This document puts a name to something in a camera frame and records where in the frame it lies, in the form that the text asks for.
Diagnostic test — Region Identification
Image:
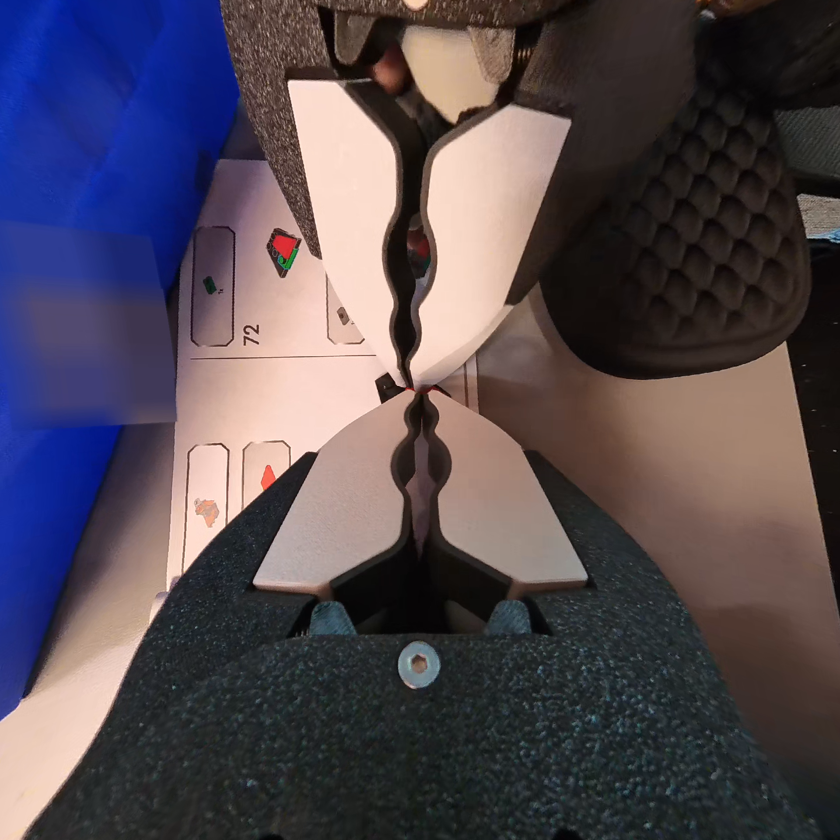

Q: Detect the black honeycomb cushion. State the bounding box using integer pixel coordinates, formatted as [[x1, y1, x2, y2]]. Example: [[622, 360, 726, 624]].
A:
[[535, 79, 812, 380]]

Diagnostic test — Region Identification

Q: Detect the black lego plate red tile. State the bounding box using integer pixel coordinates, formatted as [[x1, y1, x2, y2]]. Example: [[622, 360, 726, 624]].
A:
[[376, 373, 454, 403]]

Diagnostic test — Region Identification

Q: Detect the white lego instruction booklet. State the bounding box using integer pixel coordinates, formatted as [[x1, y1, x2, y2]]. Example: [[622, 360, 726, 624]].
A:
[[167, 157, 483, 592]]

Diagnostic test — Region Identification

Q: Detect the person's right hand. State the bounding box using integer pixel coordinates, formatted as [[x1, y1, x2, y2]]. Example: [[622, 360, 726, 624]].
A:
[[377, 45, 413, 94]]

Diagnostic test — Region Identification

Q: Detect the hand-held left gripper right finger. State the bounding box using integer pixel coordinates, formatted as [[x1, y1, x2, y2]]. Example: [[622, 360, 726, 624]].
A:
[[420, 394, 589, 601]]

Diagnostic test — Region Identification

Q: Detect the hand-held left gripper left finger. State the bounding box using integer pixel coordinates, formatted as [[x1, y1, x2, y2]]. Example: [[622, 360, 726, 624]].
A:
[[252, 394, 422, 597]]

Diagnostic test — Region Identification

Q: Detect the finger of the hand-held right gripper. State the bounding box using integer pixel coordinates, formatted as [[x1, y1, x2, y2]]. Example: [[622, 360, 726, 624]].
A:
[[407, 104, 572, 389], [287, 77, 431, 388]]

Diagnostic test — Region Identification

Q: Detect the blue fabric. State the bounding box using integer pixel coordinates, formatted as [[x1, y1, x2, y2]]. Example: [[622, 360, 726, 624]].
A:
[[0, 0, 240, 719]]

